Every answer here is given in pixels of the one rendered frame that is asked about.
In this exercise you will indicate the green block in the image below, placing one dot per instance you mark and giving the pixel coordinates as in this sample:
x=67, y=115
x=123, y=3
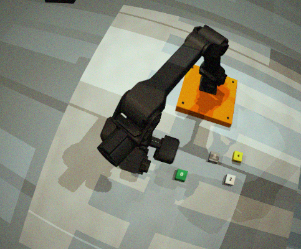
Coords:
x=181, y=175

